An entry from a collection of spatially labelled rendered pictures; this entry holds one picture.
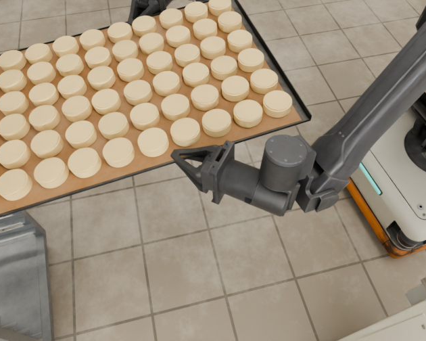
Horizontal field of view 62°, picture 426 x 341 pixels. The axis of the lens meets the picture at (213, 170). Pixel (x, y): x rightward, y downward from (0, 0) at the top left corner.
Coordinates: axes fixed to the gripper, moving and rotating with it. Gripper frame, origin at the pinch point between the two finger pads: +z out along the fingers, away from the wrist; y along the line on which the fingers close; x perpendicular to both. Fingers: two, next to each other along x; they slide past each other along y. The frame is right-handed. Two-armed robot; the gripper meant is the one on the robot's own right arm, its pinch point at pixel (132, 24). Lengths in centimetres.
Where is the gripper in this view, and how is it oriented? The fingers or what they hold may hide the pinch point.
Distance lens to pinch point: 87.0
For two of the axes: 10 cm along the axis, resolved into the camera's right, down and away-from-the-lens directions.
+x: 8.9, 3.7, -2.6
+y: -0.3, -5.3, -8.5
